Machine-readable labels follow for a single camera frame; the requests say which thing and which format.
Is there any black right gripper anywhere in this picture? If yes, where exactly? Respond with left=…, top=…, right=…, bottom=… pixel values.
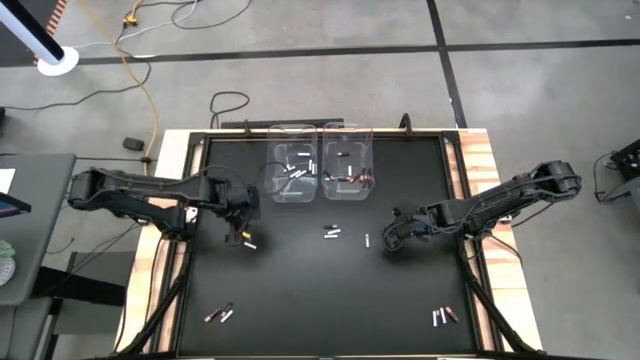
left=383, top=202, right=430, bottom=251

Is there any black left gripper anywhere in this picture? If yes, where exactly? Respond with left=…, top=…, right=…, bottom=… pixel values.
left=222, top=180, right=261, bottom=246

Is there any clear plastic bin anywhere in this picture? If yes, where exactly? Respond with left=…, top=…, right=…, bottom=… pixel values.
left=263, top=123, right=319, bottom=204
left=321, top=121, right=375, bottom=202

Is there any black table mat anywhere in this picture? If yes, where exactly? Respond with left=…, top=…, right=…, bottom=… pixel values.
left=177, top=135, right=477, bottom=355

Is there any black desk foot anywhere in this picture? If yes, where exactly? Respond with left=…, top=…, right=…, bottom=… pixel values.
left=29, top=266, right=127, bottom=307

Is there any grey desk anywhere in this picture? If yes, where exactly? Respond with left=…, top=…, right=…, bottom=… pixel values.
left=0, top=152, right=78, bottom=307

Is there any dark tablet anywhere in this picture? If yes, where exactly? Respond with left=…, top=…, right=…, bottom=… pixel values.
left=0, top=192, right=33, bottom=219

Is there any white patterned round object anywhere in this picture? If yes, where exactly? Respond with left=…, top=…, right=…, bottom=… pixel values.
left=0, top=239, right=17, bottom=288

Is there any black equipment case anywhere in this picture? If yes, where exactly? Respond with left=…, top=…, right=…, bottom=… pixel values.
left=607, top=138, right=640, bottom=182

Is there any white pole stand round base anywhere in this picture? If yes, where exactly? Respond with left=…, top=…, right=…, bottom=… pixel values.
left=0, top=0, right=81, bottom=78

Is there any black orange-edged floor mat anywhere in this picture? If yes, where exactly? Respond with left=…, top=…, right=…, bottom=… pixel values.
left=0, top=0, right=70, bottom=67

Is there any black diagonal frame strut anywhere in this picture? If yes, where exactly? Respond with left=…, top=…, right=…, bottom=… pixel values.
left=117, top=239, right=194, bottom=357
left=457, top=244, right=539, bottom=357

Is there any black cable with connector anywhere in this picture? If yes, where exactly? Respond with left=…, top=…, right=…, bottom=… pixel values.
left=74, top=154, right=154, bottom=165

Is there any yellow extension cable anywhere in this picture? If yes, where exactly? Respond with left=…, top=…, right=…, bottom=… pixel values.
left=79, top=0, right=160, bottom=184

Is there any black looped floor cable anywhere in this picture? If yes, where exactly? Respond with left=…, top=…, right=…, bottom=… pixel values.
left=208, top=91, right=251, bottom=130
left=171, top=0, right=254, bottom=30

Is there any long black floor cable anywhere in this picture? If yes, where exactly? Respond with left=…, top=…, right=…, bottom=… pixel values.
left=0, top=12, right=154, bottom=111

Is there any black equipment cable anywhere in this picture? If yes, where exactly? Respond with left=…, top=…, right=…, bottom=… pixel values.
left=593, top=151, right=619, bottom=204

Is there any grey floor cable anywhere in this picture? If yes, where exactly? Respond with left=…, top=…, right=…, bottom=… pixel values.
left=67, top=0, right=201, bottom=50

